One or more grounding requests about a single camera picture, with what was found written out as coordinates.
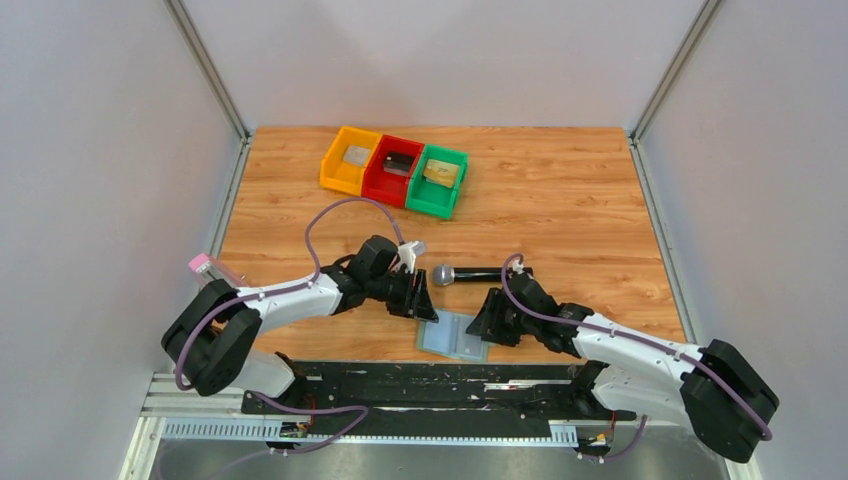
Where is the green plastic bin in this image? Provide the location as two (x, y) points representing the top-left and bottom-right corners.
(405, 144), (469, 219)

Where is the red plastic bin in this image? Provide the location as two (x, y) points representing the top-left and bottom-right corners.
(361, 135), (424, 208)

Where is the teal card holder wallet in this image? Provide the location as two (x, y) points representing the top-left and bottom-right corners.
(416, 309), (489, 363)

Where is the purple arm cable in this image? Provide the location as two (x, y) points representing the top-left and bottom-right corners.
(500, 252), (774, 464)
(173, 196), (407, 458)

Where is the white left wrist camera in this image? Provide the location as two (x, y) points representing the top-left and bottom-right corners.
(393, 240), (427, 274)

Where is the black VIP card stack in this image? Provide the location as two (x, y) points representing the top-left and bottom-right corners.
(382, 151), (415, 177)

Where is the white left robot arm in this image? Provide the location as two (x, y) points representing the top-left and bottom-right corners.
(161, 235), (438, 398)

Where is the yellow plastic bin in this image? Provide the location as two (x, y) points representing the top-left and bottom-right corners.
(319, 126), (383, 196)

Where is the gold VIP card stack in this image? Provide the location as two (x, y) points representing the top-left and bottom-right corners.
(423, 159), (460, 188)

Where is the black handheld microphone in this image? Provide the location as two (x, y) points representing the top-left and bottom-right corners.
(431, 264), (502, 286)

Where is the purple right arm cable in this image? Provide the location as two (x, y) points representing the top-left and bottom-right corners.
(500, 252), (774, 464)

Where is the silver VIP card stack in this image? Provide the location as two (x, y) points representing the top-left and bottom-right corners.
(342, 145), (372, 168)

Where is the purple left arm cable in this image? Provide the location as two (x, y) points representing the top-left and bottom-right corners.
(173, 196), (407, 458)

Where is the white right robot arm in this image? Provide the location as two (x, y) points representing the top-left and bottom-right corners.
(467, 273), (779, 463)

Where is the pink metronome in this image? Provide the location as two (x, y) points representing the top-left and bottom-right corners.
(188, 253), (247, 288)

